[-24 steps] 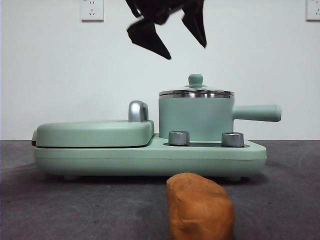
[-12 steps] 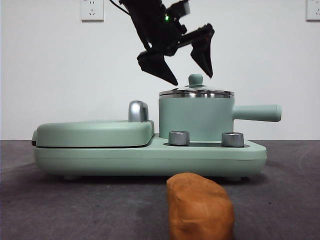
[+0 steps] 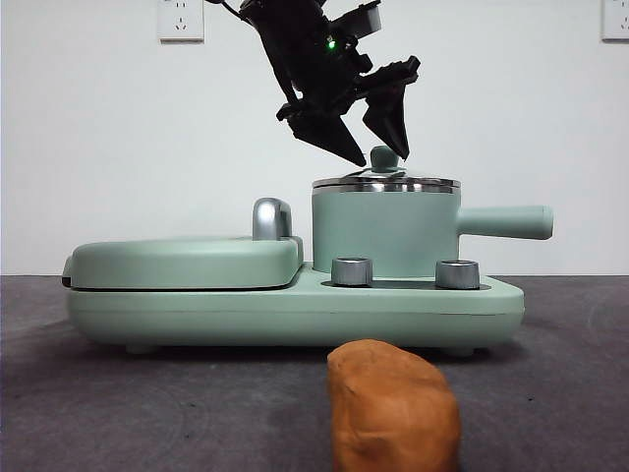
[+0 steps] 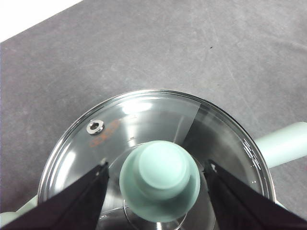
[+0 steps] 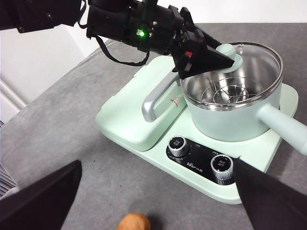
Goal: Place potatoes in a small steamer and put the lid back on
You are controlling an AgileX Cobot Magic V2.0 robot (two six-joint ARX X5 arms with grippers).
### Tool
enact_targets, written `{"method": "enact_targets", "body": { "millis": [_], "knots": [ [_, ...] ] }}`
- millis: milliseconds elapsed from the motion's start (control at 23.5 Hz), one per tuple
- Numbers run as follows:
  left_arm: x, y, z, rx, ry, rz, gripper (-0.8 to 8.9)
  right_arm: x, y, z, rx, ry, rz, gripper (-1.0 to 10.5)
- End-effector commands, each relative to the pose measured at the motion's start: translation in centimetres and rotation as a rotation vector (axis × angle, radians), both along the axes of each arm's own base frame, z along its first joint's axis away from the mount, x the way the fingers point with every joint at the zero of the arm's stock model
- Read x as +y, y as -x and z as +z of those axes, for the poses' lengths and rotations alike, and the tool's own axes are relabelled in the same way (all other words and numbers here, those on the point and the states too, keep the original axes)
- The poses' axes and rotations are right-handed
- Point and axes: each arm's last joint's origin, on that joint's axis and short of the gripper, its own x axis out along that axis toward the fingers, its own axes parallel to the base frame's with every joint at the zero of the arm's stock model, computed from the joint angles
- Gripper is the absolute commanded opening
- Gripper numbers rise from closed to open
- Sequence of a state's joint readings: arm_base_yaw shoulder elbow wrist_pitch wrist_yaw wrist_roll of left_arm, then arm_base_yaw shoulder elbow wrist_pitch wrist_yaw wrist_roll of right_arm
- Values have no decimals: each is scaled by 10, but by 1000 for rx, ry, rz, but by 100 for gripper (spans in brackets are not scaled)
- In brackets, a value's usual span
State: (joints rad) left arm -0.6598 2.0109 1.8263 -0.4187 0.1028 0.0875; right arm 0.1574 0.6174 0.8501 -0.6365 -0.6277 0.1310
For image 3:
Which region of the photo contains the green breakfast machine base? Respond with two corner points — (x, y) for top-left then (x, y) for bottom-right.
(66, 260), (526, 356)

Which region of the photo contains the green griddle cover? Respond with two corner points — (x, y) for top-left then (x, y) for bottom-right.
(61, 234), (306, 294)

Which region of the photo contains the chrome cover handle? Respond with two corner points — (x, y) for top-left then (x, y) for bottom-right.
(252, 197), (296, 243)

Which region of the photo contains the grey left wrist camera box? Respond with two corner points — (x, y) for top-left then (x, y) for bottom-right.
(327, 3), (383, 39)

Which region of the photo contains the glass lid with green knob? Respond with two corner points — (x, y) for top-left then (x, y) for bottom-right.
(313, 146), (461, 191)

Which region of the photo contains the green pot with side handle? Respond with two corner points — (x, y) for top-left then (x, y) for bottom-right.
(312, 184), (555, 276)

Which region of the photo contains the silver control knob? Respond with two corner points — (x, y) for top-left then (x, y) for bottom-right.
(331, 256), (374, 287)
(435, 259), (481, 290)

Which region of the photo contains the white wall socket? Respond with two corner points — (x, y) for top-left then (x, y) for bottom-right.
(601, 0), (629, 43)
(157, 0), (205, 43)

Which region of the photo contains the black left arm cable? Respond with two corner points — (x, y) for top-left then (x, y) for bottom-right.
(205, 0), (247, 24)

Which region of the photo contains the brown potato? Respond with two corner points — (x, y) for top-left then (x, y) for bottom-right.
(326, 338), (463, 472)

